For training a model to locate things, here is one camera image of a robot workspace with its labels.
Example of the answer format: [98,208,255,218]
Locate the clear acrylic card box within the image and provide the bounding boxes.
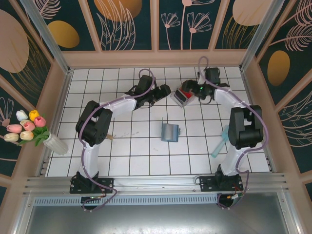
[169,89,195,108]

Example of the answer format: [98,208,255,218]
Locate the teal leather card holder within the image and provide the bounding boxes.
[160,117,181,142]

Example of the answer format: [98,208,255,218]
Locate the teal plastic hand-shaped scratcher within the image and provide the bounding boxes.
[211,124,230,158]

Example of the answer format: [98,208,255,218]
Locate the white ribbed vase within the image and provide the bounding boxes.
[43,133,69,156]

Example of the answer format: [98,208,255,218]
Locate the cream pink tulip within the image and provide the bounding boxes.
[19,119,36,131]

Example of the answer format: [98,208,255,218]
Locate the peach yellow tulip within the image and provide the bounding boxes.
[19,131,34,141]

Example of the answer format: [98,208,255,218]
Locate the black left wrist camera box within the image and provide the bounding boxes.
[136,75,156,95]

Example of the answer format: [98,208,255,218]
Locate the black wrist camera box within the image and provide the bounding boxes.
[203,67,221,85]
[136,75,156,95]

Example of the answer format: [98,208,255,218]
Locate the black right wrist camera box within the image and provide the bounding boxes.
[203,67,221,85]

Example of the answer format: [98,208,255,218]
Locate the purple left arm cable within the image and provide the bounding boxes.
[81,68,158,213]

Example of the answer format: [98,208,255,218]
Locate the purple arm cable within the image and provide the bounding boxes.
[81,68,158,213]
[195,56,270,210]

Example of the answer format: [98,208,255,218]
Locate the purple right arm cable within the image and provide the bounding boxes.
[195,56,270,210]

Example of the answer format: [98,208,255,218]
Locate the aluminium frame post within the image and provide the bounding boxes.
[238,0,286,73]
[19,0,74,74]

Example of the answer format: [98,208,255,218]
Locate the aluminium mounting rail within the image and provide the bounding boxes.
[23,173,291,195]

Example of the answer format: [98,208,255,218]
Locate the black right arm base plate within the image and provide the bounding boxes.
[199,175,244,193]

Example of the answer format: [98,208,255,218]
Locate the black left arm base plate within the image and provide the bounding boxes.
[69,177,115,195]

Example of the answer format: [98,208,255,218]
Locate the aluminium side rail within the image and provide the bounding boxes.
[36,68,74,177]
[240,69,277,174]

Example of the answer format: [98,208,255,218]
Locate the slotted grey cable tray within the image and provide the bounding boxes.
[33,196,220,207]

